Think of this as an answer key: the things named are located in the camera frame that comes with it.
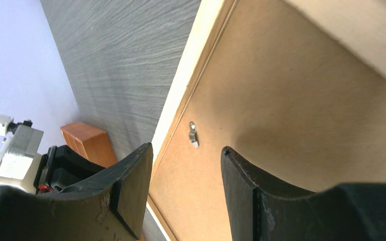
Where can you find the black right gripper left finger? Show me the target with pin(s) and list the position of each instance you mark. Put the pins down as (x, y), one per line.
(109, 205)

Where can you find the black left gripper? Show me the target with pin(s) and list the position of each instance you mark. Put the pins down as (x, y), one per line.
(62, 167)

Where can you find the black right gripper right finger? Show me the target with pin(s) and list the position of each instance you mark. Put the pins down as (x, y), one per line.
(263, 207)

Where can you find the light wooden picture frame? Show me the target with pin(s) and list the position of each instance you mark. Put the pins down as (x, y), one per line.
(358, 26)

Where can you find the brown cardboard backing board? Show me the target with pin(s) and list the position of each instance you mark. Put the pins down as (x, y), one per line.
(288, 98)

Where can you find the orange compartment tray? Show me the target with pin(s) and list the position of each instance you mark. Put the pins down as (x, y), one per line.
(91, 143)

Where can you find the small metal frame clip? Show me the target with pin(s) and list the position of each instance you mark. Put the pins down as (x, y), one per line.
(193, 135)

